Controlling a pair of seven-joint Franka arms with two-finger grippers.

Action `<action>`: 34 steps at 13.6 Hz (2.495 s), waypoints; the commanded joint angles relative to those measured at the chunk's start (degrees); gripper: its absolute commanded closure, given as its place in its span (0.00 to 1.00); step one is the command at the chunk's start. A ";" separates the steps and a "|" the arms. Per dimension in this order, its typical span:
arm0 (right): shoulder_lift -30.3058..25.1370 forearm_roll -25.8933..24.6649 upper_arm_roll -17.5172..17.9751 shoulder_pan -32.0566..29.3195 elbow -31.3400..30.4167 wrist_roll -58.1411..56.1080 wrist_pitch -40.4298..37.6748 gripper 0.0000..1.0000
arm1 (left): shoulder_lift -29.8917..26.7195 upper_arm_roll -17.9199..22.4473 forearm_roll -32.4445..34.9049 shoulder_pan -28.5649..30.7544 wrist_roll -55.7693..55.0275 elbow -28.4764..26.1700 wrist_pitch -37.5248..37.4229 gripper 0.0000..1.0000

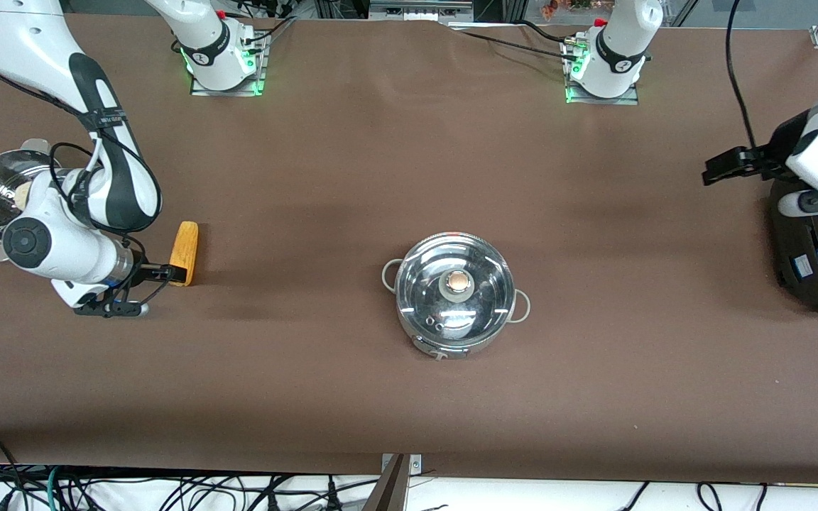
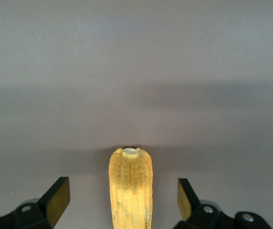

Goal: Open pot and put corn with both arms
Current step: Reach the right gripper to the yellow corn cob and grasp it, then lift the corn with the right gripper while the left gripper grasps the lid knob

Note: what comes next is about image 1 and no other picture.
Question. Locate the stainless steel pot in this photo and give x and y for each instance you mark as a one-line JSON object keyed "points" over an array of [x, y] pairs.
{"points": [[451, 353]]}

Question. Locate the black rice cooker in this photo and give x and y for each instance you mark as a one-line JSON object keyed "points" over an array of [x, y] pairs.
{"points": [[817, 255]]}

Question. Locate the grey slanted post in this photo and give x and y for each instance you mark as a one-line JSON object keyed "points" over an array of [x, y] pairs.
{"points": [[388, 493]]}

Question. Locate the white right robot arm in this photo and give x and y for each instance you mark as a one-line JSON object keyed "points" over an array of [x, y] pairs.
{"points": [[25, 42]]}

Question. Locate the yellow corn cob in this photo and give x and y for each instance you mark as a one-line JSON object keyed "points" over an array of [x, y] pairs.
{"points": [[185, 245]]}

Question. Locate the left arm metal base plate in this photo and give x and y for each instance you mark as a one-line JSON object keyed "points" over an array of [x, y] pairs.
{"points": [[604, 100]]}

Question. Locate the glass pot lid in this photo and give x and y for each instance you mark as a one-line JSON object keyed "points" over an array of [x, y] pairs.
{"points": [[423, 284]]}

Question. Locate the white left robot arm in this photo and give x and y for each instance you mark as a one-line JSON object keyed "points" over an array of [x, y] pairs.
{"points": [[618, 42]]}

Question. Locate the brown table cover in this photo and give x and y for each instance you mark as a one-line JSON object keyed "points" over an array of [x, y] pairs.
{"points": [[352, 163]]}

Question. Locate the small metal edge bracket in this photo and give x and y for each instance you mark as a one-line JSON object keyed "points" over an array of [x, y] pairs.
{"points": [[415, 465]]}

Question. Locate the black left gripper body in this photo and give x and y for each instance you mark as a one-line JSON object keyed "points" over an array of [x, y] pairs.
{"points": [[771, 157]]}

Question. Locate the white steamed bun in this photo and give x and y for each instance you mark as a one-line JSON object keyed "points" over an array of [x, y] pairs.
{"points": [[22, 193]]}

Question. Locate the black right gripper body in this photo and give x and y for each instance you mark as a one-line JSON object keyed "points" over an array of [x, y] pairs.
{"points": [[140, 270]]}

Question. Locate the grey metal box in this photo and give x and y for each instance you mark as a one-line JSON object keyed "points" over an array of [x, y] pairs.
{"points": [[420, 10]]}

